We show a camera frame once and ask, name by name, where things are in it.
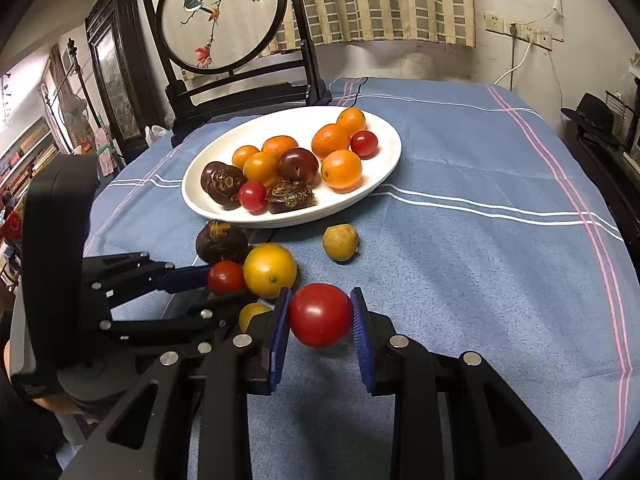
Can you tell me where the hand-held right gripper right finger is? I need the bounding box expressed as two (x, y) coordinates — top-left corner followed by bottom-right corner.
(350, 287), (583, 480)

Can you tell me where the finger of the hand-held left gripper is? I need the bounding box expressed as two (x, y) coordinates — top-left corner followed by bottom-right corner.
(100, 305), (251, 356)
(82, 251), (211, 311)

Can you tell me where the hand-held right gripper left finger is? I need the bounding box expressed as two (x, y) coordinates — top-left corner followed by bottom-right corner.
(59, 287), (292, 480)

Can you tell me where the small yellow fruit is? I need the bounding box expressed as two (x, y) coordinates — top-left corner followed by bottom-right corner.
(238, 303), (272, 333)

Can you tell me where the dark brown wrinkled fruit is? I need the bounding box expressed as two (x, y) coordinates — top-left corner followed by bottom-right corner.
(266, 180), (317, 215)
(206, 165), (247, 206)
(195, 221), (250, 265)

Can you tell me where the yellow orange citrus fruit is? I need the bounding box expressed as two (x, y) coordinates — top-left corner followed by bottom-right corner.
(243, 243), (298, 299)

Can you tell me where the small yellow-green fruit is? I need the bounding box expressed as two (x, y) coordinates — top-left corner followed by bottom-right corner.
(322, 223), (360, 262)

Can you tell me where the smooth orange citrus fruit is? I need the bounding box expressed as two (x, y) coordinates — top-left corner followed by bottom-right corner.
(231, 145), (261, 170)
(243, 151), (280, 188)
(320, 149), (363, 191)

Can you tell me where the white oval plate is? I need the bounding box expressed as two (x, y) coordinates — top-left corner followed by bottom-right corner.
(181, 105), (402, 229)

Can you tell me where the large dark red plum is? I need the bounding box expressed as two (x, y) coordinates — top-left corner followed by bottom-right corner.
(277, 147), (320, 184)

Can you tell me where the large orange mandarin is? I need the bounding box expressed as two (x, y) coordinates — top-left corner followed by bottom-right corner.
(311, 123), (351, 159)

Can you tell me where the blue striped tablecloth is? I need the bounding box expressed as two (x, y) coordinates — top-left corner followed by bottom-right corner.
(55, 76), (626, 480)

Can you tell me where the dark wooden framed panel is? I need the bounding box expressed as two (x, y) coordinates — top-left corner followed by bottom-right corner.
(85, 0), (161, 161)

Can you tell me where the round bird painting screen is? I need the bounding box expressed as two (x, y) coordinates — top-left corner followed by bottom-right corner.
(141, 0), (333, 148)

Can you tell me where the black cabinet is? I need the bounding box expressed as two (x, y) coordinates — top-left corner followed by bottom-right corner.
(565, 125), (640, 241)

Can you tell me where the black hat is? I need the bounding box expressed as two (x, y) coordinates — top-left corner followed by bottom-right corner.
(561, 92), (621, 146)

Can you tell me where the checked curtain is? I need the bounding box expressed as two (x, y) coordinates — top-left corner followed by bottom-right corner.
(270, 0), (476, 56)

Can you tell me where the computer monitor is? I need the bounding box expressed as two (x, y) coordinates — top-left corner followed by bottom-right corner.
(627, 105), (640, 161)

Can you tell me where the white power cable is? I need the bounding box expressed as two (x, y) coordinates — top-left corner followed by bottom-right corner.
(494, 35), (533, 92)

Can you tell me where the white wall socket strip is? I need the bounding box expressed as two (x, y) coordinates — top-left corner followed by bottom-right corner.
(507, 22), (553, 51)

